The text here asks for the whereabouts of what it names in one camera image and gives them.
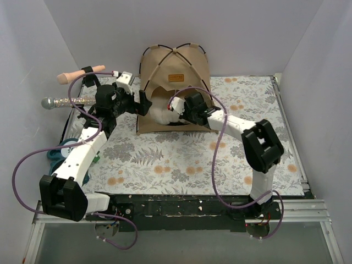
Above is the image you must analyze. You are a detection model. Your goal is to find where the cream plush pillow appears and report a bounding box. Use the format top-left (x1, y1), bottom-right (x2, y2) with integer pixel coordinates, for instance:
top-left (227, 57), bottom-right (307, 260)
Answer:
top-left (149, 86), bottom-right (186, 125)

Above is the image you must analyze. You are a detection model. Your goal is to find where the beige fabric pet tent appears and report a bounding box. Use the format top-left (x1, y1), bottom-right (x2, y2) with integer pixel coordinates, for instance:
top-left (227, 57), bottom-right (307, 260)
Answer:
top-left (136, 42), bottom-right (212, 135)

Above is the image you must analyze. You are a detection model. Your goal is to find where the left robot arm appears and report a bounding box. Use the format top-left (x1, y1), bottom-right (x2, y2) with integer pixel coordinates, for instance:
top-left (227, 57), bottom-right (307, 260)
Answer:
top-left (39, 84), bottom-right (152, 222)

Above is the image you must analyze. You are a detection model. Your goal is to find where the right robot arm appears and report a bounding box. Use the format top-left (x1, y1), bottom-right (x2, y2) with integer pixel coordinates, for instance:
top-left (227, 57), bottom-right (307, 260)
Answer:
top-left (168, 92), bottom-right (284, 219)

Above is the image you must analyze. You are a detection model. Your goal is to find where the rear black microphone stand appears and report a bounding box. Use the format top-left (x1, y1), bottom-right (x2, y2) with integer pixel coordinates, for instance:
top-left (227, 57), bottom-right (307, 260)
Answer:
top-left (81, 66), bottom-right (101, 87)

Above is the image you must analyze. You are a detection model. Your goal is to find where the peach toy microphone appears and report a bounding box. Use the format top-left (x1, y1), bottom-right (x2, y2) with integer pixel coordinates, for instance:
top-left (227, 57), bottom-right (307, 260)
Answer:
top-left (57, 65), bottom-right (106, 85)

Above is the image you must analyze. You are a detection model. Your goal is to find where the floral patterned table mat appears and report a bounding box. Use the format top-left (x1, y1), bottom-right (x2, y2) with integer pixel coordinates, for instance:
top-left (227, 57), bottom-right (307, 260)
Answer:
top-left (83, 76), bottom-right (304, 196)

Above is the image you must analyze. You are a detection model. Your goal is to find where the silver glitter toy microphone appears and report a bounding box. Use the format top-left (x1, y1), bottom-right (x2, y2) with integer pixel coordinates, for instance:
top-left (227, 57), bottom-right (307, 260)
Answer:
top-left (41, 97), bottom-right (96, 110)

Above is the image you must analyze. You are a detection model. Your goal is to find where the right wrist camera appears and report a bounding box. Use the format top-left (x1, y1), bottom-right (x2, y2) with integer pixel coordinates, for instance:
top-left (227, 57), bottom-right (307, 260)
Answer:
top-left (168, 97), bottom-right (185, 115)

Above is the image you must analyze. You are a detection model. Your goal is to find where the black table front frame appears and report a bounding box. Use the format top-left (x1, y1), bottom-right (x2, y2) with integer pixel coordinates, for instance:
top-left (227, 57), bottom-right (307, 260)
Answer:
top-left (85, 195), bottom-right (309, 232)

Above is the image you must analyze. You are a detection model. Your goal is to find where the aluminium rail frame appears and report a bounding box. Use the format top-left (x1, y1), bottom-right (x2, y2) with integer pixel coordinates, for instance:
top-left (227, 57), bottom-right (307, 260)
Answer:
top-left (23, 200), bottom-right (344, 263)

